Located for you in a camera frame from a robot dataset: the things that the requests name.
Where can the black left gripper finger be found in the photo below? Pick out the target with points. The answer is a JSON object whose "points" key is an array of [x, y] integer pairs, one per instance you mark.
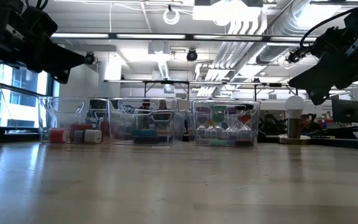
{"points": [[64, 62]]}

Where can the person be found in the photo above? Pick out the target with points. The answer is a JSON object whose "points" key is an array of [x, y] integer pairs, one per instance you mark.
{"points": [[162, 107], [145, 107]]}

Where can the black monitor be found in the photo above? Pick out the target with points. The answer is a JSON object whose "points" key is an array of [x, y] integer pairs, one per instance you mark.
{"points": [[345, 110]]}

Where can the purple rectangular box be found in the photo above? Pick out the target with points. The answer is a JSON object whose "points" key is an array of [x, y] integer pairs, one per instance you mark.
{"points": [[146, 140]]}

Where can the orange hourglass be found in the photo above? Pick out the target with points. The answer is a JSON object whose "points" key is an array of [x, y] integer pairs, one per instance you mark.
{"points": [[210, 123]]}

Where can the clear plastic bin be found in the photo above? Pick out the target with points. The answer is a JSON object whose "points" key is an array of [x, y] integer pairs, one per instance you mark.
{"points": [[196, 104], [123, 104], [45, 109]]}

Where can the red pronged charger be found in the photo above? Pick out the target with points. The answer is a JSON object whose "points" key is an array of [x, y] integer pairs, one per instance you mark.
{"points": [[105, 128]]}

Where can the black beam with light strips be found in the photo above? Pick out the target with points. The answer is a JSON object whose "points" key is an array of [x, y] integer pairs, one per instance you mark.
{"points": [[151, 36]]}

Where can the black dome camera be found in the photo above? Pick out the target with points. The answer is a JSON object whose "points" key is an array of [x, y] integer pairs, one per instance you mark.
{"points": [[294, 56], [192, 55], [89, 58]]}

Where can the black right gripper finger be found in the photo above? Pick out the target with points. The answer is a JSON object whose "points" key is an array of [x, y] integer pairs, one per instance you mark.
{"points": [[315, 84]]}

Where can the mint green hourglass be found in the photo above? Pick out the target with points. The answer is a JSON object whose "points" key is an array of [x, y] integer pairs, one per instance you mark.
{"points": [[218, 116]]}

